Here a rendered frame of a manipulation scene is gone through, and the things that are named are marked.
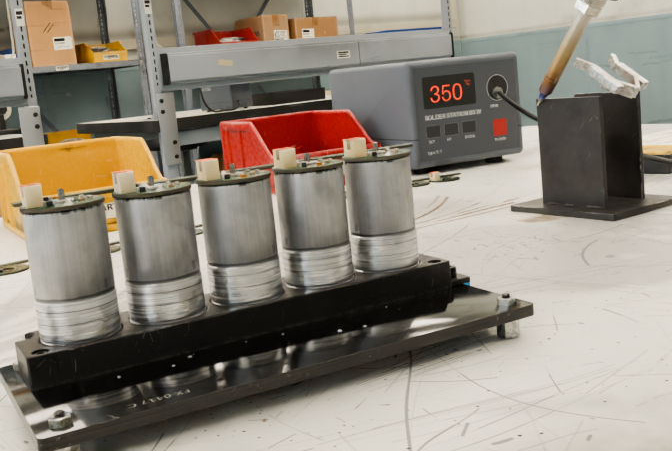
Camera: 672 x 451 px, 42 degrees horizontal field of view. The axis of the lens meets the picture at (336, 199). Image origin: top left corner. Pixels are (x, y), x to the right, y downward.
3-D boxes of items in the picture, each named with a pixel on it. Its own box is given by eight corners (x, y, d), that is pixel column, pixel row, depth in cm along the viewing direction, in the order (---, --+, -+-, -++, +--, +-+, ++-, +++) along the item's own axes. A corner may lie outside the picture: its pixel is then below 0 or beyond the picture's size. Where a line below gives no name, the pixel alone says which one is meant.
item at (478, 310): (417, 297, 35) (415, 269, 35) (538, 335, 29) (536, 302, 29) (2, 400, 28) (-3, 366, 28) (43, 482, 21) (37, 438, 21)
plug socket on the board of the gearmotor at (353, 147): (373, 155, 31) (371, 137, 31) (352, 158, 31) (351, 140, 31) (362, 154, 32) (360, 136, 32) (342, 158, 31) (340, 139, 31)
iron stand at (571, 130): (580, 279, 49) (662, 138, 43) (484, 185, 54) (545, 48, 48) (646, 257, 52) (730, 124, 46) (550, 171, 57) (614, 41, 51)
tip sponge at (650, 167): (702, 163, 64) (702, 142, 64) (669, 174, 61) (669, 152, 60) (609, 162, 70) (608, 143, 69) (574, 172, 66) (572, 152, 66)
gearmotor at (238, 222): (297, 320, 29) (281, 169, 28) (230, 336, 28) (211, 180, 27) (268, 306, 31) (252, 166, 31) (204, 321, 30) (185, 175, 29)
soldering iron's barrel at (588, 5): (545, 100, 49) (598, -2, 46) (527, 85, 50) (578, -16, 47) (561, 99, 50) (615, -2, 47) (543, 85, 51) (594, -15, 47)
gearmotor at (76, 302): (134, 360, 27) (111, 195, 26) (52, 380, 25) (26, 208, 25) (114, 342, 29) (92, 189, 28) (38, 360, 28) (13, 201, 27)
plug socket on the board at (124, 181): (144, 191, 27) (142, 169, 27) (117, 195, 27) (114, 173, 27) (137, 189, 28) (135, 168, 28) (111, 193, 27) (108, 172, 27)
